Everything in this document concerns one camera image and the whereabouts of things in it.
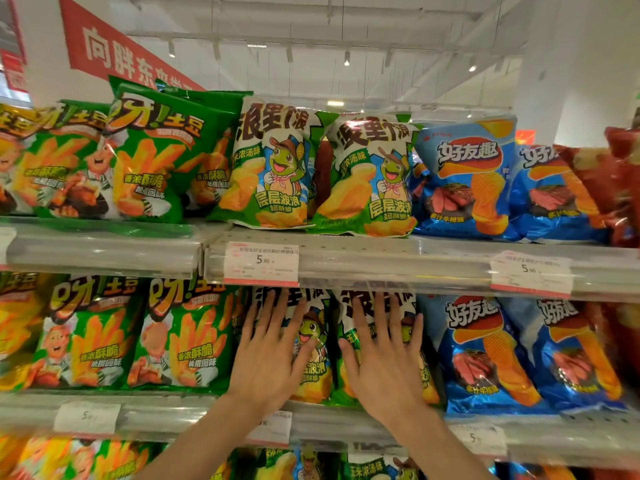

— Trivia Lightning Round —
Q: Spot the person's right hand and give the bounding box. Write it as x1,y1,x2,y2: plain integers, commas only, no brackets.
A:
337,292,442,431

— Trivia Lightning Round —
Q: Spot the person's left hand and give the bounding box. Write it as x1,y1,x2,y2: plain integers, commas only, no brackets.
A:
227,289,319,419

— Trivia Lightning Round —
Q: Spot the white green frog snack bag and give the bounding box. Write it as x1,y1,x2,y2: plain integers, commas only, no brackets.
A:
249,287,335,405
329,289,445,409

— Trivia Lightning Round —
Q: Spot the green potato stick bag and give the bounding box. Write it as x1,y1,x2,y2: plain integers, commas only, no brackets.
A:
25,274,147,391
127,277,247,395

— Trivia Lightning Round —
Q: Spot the metal store shelving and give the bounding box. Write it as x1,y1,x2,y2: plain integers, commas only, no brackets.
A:
0,217,640,480

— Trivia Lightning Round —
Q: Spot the yellow chef snack bag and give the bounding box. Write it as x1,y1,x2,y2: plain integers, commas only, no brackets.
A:
0,272,55,393

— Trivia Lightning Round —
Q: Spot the white price tag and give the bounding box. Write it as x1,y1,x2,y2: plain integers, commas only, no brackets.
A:
53,400,123,437
449,423,509,459
489,250,575,300
245,410,294,449
223,241,301,289
0,227,19,272

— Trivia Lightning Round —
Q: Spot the red hanging banner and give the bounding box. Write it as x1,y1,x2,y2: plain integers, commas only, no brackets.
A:
59,0,206,93

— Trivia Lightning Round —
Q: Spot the small red sign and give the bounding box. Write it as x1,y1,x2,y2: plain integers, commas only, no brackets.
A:
0,48,29,95

